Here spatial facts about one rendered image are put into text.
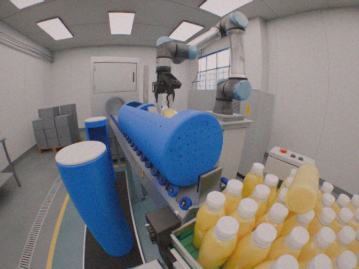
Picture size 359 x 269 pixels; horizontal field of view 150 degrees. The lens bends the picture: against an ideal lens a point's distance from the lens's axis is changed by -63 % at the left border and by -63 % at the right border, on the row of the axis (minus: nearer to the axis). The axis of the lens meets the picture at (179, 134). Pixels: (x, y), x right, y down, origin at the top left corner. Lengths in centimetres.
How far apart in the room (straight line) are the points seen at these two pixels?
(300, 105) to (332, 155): 114
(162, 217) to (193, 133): 26
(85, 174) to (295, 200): 69
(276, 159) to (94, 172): 77
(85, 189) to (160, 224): 43
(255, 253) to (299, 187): 14
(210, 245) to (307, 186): 21
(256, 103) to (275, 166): 148
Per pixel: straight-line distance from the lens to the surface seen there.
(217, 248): 26
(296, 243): 28
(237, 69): 77
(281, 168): 59
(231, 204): 34
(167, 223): 34
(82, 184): 66
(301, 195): 30
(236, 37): 82
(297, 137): 307
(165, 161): 39
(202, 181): 42
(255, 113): 199
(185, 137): 40
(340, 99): 295
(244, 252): 28
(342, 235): 38
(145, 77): 182
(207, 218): 29
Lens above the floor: 128
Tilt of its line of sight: 17 degrees down
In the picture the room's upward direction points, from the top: 2 degrees clockwise
